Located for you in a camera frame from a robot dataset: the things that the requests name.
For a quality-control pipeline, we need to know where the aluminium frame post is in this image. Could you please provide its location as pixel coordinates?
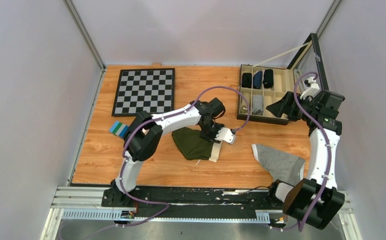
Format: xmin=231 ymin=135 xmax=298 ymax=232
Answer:
xmin=316 ymin=0 xmax=343 ymax=37
xmin=63 ymin=0 xmax=106 ymax=72

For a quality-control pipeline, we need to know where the grey rolled underwear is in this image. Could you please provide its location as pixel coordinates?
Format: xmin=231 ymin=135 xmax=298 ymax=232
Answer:
xmin=252 ymin=94 xmax=264 ymax=116

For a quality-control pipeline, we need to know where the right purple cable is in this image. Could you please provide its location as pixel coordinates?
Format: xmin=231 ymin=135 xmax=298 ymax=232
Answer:
xmin=269 ymin=71 xmax=333 ymax=233

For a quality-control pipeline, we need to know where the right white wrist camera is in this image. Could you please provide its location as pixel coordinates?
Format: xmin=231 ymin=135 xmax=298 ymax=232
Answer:
xmin=299 ymin=76 xmax=320 ymax=100

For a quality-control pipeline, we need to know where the navy rolled underwear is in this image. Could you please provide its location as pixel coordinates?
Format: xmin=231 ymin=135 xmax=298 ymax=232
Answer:
xmin=252 ymin=70 xmax=263 ymax=89

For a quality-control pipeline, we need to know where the black rolled underwear tall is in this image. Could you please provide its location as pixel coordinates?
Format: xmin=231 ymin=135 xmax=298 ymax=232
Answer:
xmin=262 ymin=69 xmax=274 ymax=89

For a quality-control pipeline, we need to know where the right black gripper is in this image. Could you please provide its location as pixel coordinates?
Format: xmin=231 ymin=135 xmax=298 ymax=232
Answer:
xmin=266 ymin=90 xmax=319 ymax=121

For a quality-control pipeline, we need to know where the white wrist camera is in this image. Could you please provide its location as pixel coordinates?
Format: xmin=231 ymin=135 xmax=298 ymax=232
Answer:
xmin=299 ymin=76 xmax=320 ymax=100
xmin=215 ymin=127 xmax=236 ymax=145

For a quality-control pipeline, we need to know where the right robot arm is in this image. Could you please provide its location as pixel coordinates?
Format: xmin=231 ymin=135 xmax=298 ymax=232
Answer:
xmin=266 ymin=90 xmax=345 ymax=231

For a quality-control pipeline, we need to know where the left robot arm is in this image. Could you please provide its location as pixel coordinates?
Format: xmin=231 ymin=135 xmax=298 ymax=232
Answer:
xmin=110 ymin=98 xmax=236 ymax=207

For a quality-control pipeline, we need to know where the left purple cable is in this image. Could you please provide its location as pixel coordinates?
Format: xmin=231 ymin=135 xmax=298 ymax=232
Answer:
xmin=119 ymin=86 xmax=251 ymax=233

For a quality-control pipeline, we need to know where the green underwear white waistband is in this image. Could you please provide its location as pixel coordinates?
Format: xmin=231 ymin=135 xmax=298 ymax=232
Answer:
xmin=171 ymin=127 xmax=222 ymax=163

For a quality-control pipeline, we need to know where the black white chessboard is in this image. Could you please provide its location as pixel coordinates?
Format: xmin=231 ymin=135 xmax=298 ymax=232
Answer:
xmin=112 ymin=68 xmax=175 ymax=117

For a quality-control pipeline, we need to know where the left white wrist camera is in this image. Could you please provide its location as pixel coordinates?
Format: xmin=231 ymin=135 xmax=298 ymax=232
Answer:
xmin=215 ymin=127 xmax=236 ymax=145

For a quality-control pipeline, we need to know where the black compartment storage box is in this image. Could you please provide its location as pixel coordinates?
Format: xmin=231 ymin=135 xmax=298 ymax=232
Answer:
xmin=239 ymin=33 xmax=328 ymax=126

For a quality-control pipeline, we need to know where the left aluminium frame post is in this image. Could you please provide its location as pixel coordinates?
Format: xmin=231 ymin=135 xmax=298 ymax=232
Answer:
xmin=63 ymin=0 xmax=106 ymax=72

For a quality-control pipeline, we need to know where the right aluminium frame post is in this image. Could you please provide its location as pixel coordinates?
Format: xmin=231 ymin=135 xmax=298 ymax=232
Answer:
xmin=316 ymin=0 xmax=343 ymax=37

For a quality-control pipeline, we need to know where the blue white block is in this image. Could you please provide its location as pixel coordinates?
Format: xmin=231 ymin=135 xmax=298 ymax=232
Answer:
xmin=109 ymin=121 xmax=129 ymax=138

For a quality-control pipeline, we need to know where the beige rolled underwear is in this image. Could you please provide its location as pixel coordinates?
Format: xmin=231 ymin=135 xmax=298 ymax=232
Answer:
xmin=239 ymin=99 xmax=250 ymax=114

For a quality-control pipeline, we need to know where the purple cable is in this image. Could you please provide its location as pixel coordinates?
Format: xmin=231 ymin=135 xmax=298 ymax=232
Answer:
xmin=119 ymin=86 xmax=251 ymax=233
xmin=269 ymin=71 xmax=333 ymax=233

